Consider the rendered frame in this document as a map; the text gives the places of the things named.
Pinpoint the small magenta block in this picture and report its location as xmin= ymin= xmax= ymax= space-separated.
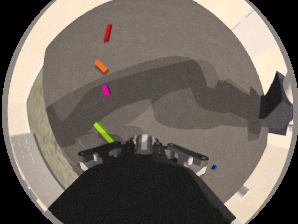
xmin=102 ymin=85 xmax=111 ymax=97

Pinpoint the lime green rod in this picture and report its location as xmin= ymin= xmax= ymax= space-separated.
xmin=94 ymin=121 xmax=115 ymax=143

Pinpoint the dark red rod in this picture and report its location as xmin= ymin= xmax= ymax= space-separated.
xmin=104 ymin=24 xmax=112 ymax=42

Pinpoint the orange rod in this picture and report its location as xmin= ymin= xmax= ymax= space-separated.
xmin=95 ymin=60 xmax=109 ymax=74

